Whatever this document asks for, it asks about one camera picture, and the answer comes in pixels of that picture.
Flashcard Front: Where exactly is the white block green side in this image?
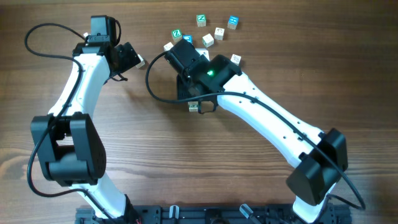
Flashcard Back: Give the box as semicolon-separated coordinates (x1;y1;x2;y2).
164;42;174;51

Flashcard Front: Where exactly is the green letter block top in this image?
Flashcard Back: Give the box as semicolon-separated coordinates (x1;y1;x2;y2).
197;14;206;27

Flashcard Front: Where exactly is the plain block with drawing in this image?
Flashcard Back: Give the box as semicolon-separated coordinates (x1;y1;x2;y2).
214;27;224;40

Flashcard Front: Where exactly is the white block far right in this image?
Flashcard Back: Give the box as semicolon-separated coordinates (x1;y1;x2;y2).
231;54;241;66

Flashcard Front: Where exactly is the yellow block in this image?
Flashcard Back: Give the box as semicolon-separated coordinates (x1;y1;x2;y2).
188;101;198;108

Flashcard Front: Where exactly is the white block number four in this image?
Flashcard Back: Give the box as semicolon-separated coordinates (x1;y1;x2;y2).
188;107;198;112

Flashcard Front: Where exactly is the plain white block left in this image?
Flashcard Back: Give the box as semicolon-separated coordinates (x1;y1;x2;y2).
136;54;146;68

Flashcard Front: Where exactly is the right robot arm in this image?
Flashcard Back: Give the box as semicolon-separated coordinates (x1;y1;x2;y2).
164;40;348;223

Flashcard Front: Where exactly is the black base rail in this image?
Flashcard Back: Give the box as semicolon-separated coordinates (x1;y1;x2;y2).
75;203;353;224

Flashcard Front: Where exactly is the blue block top right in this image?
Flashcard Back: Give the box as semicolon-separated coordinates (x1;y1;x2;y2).
227;16;239;30

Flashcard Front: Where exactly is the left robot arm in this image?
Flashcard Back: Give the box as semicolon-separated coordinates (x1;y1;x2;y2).
27;16;143;223

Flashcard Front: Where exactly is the green Z block left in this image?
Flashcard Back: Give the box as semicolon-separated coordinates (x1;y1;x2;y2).
171;29;183;42

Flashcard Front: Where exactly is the blue block centre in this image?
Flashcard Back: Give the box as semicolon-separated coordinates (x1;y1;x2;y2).
183;35;193;44

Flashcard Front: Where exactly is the blue block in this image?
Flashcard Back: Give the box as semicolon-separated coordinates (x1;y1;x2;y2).
183;35;193;44
227;16;239;30

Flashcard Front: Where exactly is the white block teal side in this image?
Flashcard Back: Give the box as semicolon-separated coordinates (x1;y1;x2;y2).
202;34;215;48

